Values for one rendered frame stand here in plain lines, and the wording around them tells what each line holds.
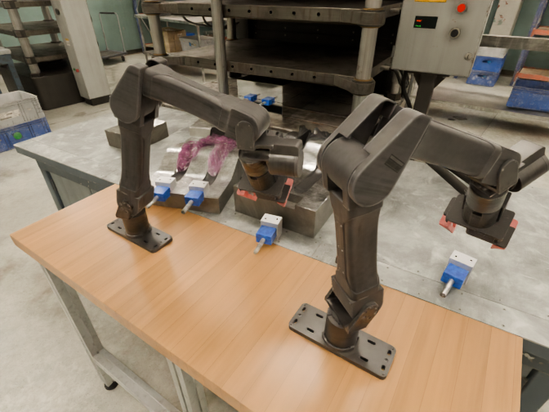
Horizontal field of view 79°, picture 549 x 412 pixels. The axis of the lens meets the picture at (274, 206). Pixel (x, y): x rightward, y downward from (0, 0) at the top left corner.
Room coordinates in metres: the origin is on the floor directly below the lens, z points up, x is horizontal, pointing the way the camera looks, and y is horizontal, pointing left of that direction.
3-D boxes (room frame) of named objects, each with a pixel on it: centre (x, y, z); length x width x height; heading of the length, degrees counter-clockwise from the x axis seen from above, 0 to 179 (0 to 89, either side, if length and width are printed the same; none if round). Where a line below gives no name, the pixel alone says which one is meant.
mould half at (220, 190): (1.09, 0.23, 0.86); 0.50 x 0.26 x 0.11; 167
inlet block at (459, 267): (0.53, -0.40, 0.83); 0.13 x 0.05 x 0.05; 138
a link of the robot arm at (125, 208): (0.72, 0.36, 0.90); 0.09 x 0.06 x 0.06; 163
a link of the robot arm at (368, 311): (0.40, -0.14, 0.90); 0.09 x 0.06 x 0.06; 22
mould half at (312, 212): (0.98, -0.12, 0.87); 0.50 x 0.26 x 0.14; 150
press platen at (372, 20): (2.04, -0.06, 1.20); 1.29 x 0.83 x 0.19; 60
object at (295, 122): (2.04, -0.04, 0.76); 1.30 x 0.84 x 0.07; 60
